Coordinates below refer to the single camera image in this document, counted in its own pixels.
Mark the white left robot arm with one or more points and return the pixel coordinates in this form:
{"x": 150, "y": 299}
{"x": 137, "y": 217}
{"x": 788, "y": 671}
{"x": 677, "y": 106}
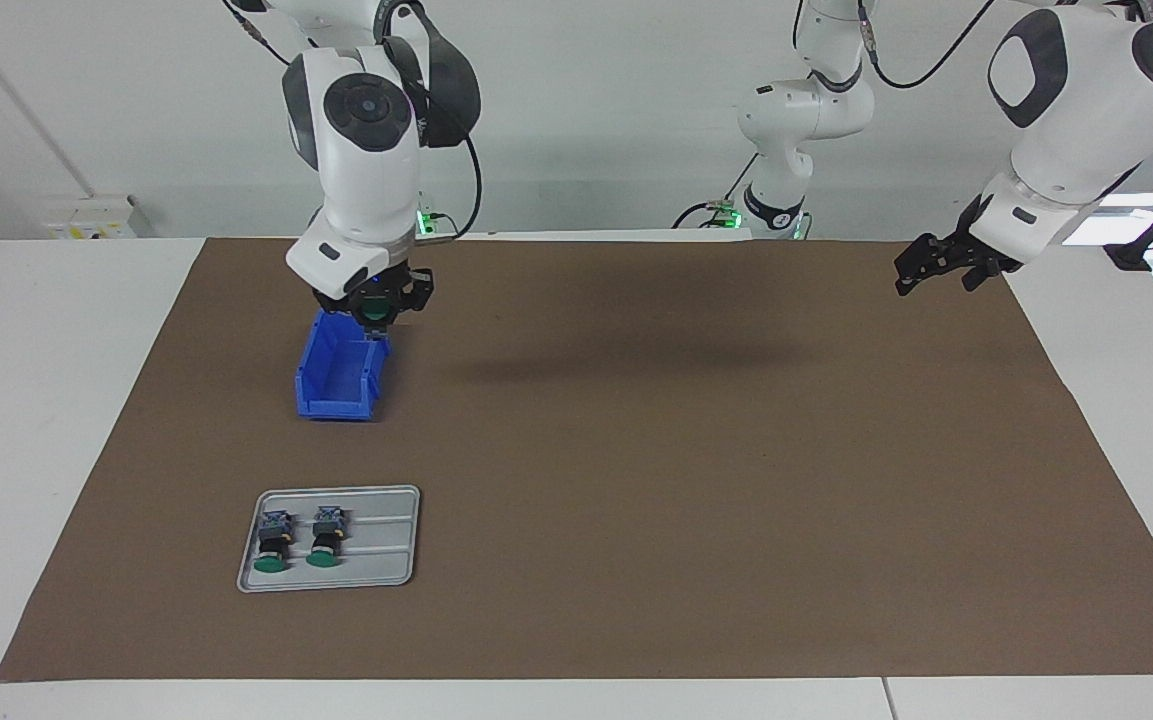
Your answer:
{"x": 1066, "y": 130}

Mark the grey metal tray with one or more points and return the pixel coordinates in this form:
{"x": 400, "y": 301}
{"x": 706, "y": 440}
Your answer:
{"x": 398, "y": 575}

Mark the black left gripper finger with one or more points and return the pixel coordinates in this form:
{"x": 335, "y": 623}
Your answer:
{"x": 977, "y": 280}
{"x": 924, "y": 260}

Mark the green push button switch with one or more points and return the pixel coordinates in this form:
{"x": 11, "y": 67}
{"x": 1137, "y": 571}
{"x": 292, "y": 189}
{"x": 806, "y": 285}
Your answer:
{"x": 272, "y": 545}
{"x": 374, "y": 316}
{"x": 325, "y": 540}

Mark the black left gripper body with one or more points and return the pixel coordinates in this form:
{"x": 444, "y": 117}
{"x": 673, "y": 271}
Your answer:
{"x": 976, "y": 255}

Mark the green lit base connector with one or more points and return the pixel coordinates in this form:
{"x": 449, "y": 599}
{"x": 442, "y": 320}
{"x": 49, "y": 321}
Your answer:
{"x": 426, "y": 222}
{"x": 731, "y": 214}

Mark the brown paper table mat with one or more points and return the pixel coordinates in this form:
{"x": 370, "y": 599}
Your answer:
{"x": 636, "y": 550}

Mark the white box with yellow labels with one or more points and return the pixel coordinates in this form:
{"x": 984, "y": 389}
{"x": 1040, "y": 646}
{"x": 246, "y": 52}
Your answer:
{"x": 96, "y": 218}

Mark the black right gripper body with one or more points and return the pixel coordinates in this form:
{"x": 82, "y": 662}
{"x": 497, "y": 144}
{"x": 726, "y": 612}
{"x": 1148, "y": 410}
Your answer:
{"x": 381, "y": 288}

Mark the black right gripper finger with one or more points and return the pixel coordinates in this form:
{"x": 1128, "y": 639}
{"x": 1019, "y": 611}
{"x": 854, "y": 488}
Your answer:
{"x": 338, "y": 308}
{"x": 416, "y": 290}

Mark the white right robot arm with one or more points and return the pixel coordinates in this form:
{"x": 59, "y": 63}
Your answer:
{"x": 361, "y": 180}

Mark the blue plastic storage bin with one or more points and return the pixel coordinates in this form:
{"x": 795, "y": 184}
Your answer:
{"x": 341, "y": 405}

